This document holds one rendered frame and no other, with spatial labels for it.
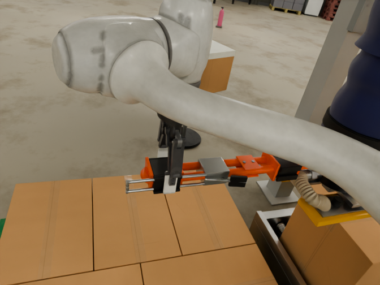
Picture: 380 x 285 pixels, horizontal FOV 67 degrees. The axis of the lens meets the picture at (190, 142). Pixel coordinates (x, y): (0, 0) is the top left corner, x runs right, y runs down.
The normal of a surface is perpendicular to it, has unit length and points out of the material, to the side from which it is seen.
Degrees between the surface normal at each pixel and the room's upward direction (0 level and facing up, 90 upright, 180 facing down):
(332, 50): 90
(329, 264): 90
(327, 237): 90
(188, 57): 92
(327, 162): 82
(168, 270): 0
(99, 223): 0
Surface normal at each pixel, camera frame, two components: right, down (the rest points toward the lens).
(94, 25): 0.30, -0.57
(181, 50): 0.66, 0.39
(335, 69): 0.28, 0.57
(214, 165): 0.14, -0.82
